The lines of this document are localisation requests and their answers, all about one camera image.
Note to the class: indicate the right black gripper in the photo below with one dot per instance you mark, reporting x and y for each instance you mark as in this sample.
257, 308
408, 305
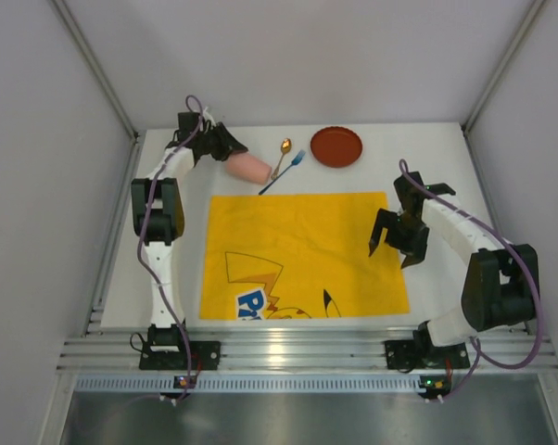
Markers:
403, 235

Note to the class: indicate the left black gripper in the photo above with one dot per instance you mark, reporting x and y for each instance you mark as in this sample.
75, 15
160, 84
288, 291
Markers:
223, 143

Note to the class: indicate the pink plastic cup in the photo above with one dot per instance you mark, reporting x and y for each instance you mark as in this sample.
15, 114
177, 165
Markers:
249, 168

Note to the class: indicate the blue plastic fork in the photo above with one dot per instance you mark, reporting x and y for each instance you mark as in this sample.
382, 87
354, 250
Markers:
294, 162

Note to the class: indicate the yellow printed cloth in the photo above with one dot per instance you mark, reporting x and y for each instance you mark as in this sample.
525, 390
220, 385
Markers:
289, 257

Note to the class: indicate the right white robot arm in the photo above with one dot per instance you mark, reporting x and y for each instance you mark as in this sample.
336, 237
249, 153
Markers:
501, 286

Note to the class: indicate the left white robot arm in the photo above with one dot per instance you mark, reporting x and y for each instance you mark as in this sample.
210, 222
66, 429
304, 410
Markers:
158, 216

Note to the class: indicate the gold metal spoon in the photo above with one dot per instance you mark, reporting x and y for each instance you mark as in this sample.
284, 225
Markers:
285, 149

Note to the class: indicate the red round plate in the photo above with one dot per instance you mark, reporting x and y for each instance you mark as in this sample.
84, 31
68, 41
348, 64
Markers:
336, 146

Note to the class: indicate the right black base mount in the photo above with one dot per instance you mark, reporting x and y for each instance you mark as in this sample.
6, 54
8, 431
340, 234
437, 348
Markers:
404, 355

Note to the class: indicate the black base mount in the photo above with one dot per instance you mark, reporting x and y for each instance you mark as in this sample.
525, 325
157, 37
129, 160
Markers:
205, 355
404, 355

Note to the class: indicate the left aluminium corner post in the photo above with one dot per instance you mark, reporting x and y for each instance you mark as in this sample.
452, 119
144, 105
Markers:
93, 64

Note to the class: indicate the aluminium corner post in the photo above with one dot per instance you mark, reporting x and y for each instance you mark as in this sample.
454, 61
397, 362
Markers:
93, 64
519, 36

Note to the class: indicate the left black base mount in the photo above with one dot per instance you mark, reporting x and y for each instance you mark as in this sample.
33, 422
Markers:
205, 355

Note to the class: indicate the aluminium mounting rail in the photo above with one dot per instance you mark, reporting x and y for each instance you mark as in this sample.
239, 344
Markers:
282, 350

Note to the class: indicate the right aluminium corner post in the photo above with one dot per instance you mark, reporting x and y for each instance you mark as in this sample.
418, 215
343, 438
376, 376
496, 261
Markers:
519, 36

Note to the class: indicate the perforated grey cable duct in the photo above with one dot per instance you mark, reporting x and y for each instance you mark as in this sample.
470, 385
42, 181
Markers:
226, 384

